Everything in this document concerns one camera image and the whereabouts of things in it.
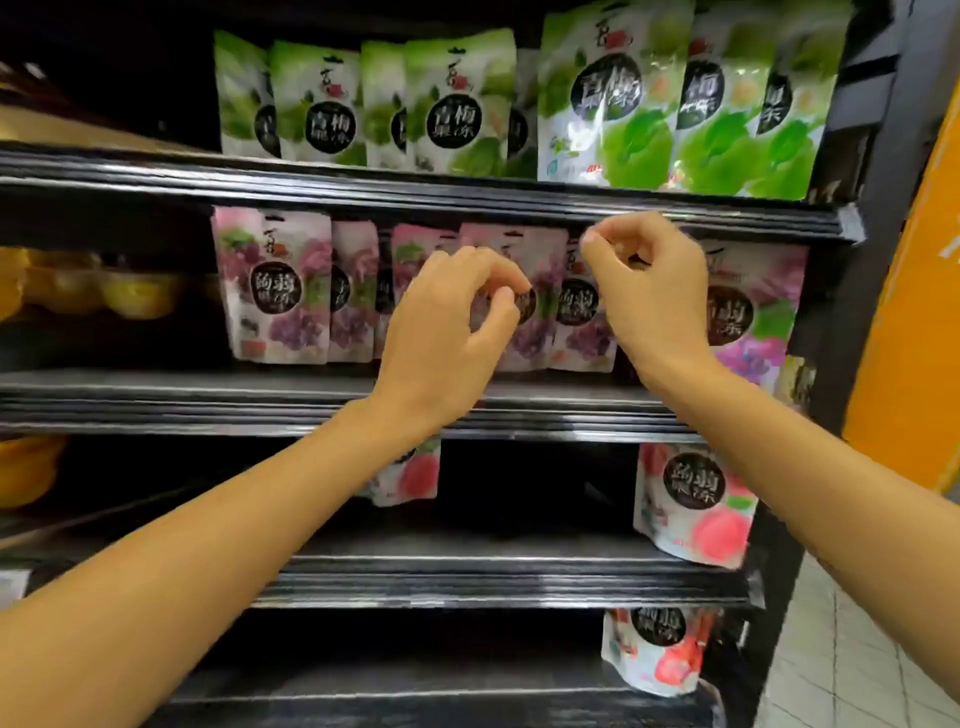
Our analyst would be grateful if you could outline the person's left hand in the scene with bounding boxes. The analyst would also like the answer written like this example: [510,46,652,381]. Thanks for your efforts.
[371,245,534,444]

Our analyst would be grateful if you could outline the person's right hand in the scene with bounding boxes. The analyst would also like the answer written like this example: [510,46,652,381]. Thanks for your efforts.
[579,211,725,403]

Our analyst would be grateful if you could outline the black low shelf rack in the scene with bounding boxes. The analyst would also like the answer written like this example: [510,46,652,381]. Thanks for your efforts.
[0,0,960,728]

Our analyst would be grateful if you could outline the row of purple jelly packs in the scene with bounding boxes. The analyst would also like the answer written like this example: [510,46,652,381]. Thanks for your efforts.
[211,206,811,395]

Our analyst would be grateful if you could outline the row of green plum pouches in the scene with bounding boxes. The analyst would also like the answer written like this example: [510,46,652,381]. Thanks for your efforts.
[212,0,856,202]

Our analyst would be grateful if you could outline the person's left forearm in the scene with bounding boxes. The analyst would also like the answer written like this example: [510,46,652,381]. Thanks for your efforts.
[0,397,444,728]

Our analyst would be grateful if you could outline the person's right forearm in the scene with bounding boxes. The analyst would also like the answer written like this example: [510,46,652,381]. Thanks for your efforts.
[644,363,960,703]

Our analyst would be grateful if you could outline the row of yellow jelly cups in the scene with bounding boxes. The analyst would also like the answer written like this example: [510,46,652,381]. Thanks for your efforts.
[0,245,185,322]

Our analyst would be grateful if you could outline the large yellow jelly tubs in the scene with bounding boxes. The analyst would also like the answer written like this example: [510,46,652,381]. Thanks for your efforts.
[0,437,67,513]

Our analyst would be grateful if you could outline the orange hanging sign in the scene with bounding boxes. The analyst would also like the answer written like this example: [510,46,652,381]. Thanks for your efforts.
[841,74,960,496]

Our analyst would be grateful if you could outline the tan cardboard tray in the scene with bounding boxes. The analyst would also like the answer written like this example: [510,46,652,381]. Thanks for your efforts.
[0,103,208,157]

